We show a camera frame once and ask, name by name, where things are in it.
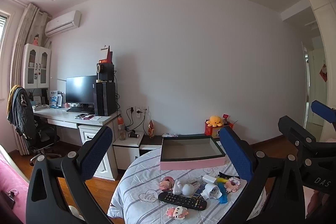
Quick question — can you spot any white air conditioner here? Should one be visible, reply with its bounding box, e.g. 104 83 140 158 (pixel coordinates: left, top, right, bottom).
45 10 82 38

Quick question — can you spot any red storage crate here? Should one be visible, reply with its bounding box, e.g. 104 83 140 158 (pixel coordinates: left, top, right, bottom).
204 122 234 139

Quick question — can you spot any black computer monitor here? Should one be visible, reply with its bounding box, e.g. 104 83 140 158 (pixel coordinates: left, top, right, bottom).
65 75 97 111

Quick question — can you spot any white round ball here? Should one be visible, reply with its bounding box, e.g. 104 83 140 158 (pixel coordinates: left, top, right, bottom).
182 183 196 197

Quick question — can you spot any white glass-door cabinet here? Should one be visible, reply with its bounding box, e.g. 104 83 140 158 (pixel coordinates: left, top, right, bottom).
21 43 51 89

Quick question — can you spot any red gift box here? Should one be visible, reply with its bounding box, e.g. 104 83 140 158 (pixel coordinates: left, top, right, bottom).
98 46 114 64

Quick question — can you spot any white wall outlet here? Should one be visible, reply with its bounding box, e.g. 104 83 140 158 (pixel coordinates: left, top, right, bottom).
130 106 150 118

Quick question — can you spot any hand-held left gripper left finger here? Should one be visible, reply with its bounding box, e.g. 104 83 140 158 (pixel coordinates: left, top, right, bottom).
25 125 114 224

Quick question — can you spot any window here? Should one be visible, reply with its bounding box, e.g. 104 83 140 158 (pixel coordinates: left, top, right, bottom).
0 10 12 101

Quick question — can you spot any black computer tower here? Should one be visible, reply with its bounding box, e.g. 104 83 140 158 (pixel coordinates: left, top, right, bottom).
94 81 116 117

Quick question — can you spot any yellow octopus plush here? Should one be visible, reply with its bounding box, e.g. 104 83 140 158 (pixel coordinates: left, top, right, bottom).
205 115 223 127

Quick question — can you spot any black keyboard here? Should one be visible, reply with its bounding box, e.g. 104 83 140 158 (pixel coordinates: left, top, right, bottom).
67 107 95 114

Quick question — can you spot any black remote control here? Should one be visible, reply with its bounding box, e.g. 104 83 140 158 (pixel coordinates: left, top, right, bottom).
158 192 207 211

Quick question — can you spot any white travel adapter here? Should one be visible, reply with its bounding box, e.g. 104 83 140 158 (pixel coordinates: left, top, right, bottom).
202 183 223 199

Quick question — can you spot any black power cable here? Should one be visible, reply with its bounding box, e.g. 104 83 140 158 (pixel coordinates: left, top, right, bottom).
125 107 146 132

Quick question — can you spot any person's right hand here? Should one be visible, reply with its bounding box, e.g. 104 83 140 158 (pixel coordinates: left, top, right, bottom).
306 187 332 219

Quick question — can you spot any orange-capped bottle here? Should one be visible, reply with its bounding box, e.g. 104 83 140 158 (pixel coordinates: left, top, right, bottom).
117 116 126 140

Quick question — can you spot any dark blue case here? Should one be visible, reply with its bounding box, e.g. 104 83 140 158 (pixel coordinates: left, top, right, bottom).
192 182 206 198

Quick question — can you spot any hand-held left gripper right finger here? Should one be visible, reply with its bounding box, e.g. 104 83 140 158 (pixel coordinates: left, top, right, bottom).
219 125 306 224

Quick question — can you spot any black speaker box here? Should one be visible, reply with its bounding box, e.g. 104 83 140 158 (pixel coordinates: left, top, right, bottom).
96 63 115 82

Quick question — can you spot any pink white block toy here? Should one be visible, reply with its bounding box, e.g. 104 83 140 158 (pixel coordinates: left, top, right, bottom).
165 206 188 220
225 177 241 193

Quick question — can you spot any white desk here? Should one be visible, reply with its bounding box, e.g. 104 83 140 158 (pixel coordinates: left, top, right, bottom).
33 106 121 181

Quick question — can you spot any black office chair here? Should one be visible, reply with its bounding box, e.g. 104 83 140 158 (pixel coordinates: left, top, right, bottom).
7 85 62 167

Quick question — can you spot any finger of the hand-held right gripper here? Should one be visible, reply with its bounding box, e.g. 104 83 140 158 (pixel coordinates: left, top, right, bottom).
311 100 336 125
278 115 317 147

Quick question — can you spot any red door decoration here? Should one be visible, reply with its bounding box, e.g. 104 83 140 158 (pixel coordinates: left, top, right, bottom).
319 64 328 83

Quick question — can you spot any grey black jacket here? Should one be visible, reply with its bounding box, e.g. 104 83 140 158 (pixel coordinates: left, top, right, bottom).
7 85 36 140

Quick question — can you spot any white nightstand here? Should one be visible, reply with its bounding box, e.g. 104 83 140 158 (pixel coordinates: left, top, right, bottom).
113 131 145 170

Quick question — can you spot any beige curtain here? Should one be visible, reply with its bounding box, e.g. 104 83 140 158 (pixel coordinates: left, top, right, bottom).
12 3 50 156

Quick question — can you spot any pink cardboard box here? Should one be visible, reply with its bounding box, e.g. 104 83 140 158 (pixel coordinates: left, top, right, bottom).
160 135 226 170

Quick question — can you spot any black hair clip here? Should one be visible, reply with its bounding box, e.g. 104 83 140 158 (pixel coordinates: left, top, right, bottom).
218 172 240 179

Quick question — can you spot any dark low cabinet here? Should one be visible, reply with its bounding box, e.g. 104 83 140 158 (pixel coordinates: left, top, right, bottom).
140 134 222 157

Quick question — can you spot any blue white carton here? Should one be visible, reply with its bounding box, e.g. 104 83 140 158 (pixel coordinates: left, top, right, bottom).
50 90 63 108

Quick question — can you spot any blue flat pack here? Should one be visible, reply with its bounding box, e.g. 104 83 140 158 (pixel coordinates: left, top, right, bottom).
217 182 229 204

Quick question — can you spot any white figurine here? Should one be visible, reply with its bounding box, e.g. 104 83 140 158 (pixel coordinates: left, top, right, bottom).
173 179 185 195

